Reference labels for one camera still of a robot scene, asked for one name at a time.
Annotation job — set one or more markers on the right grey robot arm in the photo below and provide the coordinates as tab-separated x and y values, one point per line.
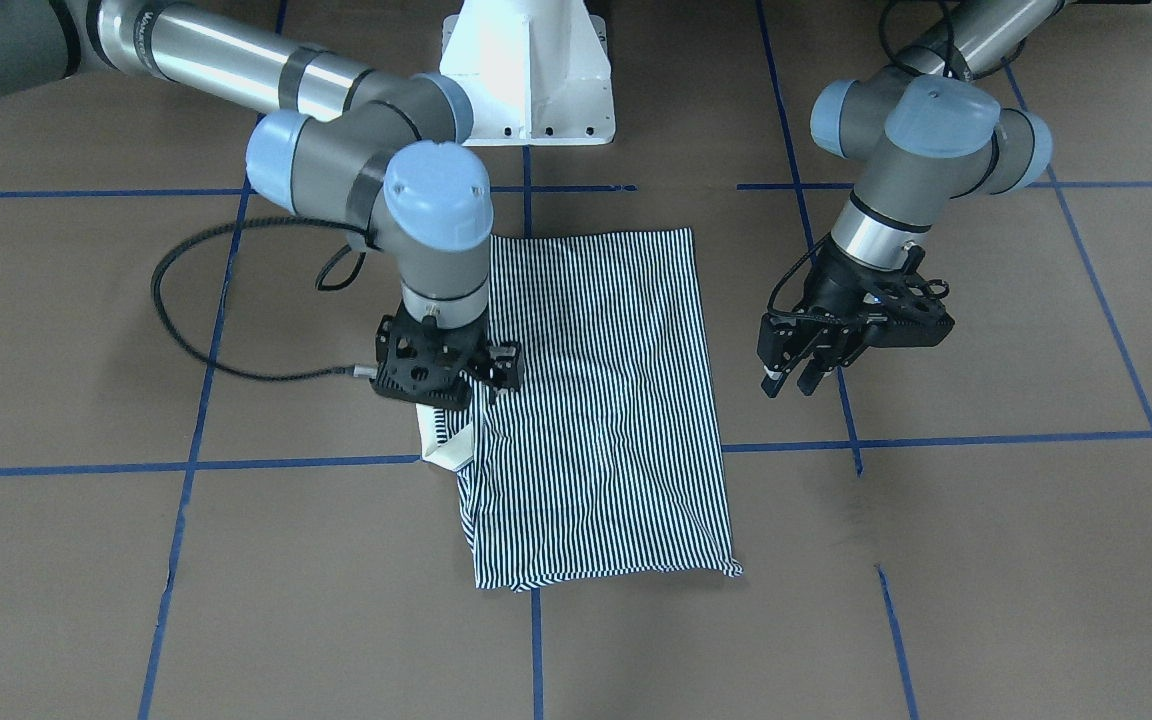
340	145

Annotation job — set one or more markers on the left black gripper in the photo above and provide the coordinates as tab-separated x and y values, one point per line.
833	290

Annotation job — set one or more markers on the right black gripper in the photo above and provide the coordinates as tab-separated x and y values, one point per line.
506	364

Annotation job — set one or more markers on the navy white striped polo shirt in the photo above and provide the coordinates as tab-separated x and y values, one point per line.
607	460

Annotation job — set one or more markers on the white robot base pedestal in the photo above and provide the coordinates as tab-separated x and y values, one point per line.
537	73

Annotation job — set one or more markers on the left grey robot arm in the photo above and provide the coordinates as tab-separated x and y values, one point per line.
926	134

